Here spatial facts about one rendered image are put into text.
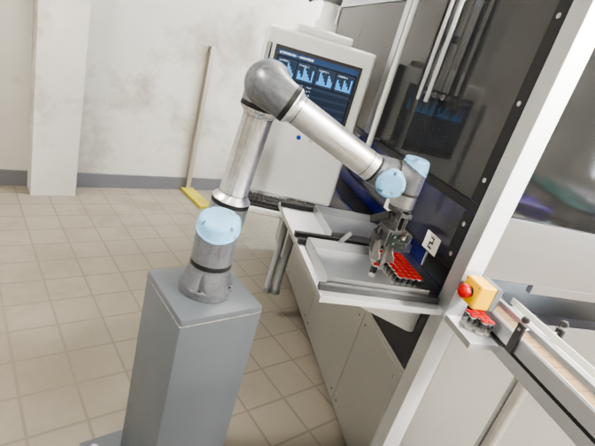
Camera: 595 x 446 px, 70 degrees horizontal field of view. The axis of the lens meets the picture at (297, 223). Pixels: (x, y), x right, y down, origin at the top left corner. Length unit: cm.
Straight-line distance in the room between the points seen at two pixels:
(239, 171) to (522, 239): 83
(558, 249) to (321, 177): 110
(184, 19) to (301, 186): 217
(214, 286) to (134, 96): 282
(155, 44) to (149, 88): 35
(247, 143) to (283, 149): 87
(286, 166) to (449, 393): 119
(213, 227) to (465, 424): 117
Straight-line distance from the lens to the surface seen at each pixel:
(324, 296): 120
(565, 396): 124
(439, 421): 172
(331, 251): 148
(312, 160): 208
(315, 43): 201
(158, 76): 387
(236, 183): 123
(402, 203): 127
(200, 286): 120
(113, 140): 390
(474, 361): 158
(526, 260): 144
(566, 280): 158
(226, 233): 112
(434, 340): 143
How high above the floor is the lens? 147
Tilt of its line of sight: 21 degrees down
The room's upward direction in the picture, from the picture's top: 16 degrees clockwise
